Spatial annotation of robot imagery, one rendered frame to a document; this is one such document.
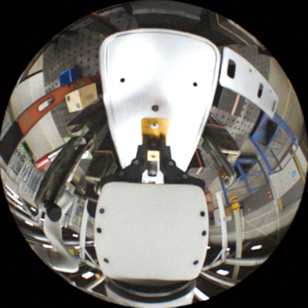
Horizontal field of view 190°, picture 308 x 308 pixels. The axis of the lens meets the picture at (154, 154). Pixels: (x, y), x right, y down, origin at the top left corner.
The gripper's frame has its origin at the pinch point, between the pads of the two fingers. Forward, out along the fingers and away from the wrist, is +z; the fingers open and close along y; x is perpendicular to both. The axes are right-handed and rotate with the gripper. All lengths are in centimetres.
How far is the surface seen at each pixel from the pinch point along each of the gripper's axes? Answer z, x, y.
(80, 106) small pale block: 2.9, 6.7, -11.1
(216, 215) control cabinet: 25, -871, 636
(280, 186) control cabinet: -32, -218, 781
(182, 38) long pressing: 9.4, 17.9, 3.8
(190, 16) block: 9.4, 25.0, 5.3
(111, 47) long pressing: 9.4, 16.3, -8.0
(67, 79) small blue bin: 36, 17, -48
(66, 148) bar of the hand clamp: -1.0, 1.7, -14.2
